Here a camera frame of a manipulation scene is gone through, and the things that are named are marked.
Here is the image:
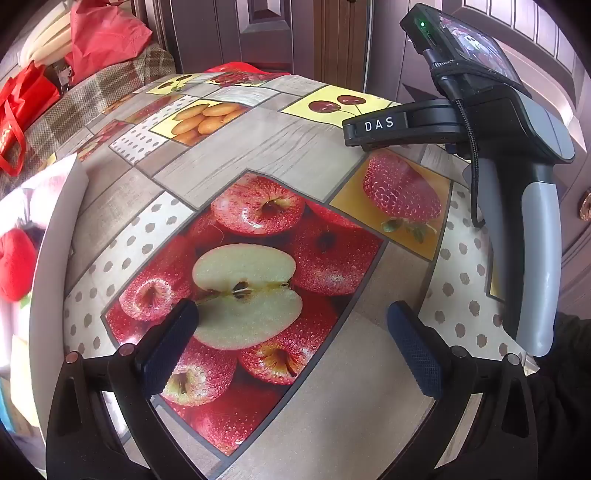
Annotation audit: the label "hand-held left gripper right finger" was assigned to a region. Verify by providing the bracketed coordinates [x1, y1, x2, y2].
[386, 301, 539, 480]

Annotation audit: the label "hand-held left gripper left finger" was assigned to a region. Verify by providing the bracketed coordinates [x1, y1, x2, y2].
[45, 299, 218, 480]

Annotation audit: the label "white cardboard box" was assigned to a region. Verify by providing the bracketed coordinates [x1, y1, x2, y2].
[0, 152, 90, 439]

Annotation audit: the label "red plush apple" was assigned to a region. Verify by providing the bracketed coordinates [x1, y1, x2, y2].
[0, 226, 40, 303]

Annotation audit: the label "person's dark clothing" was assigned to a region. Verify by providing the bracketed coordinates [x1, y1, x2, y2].
[526, 311, 591, 480]

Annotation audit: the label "fruit printed tablecloth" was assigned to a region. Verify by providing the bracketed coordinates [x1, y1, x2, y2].
[28, 62, 541, 480]

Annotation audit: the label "plaid sofa cover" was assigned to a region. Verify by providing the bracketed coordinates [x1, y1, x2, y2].
[0, 46, 176, 195]

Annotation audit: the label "red plastic bag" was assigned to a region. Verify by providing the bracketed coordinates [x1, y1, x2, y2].
[203, 62, 289, 77]

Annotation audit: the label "shiny red tote bag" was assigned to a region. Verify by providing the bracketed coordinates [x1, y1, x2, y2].
[0, 62, 61, 176]

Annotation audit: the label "red cloth bag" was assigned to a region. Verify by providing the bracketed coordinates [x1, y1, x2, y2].
[65, 0, 153, 75]

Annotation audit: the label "cream foam rolls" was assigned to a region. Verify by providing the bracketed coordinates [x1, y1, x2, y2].
[18, 0, 75, 65]

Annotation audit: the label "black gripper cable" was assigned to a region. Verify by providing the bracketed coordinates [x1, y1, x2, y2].
[429, 58, 490, 229]

